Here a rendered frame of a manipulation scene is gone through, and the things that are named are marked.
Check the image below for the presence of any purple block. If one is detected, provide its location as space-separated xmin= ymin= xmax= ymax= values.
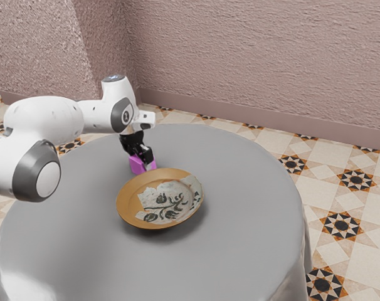
xmin=128 ymin=154 xmax=158 ymax=175

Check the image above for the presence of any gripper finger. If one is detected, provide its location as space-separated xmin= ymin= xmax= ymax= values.
xmin=138 ymin=144 xmax=155 ymax=166

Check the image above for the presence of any brown plate with floral pattern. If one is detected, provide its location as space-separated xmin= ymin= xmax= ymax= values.
xmin=115 ymin=167 xmax=206 ymax=231

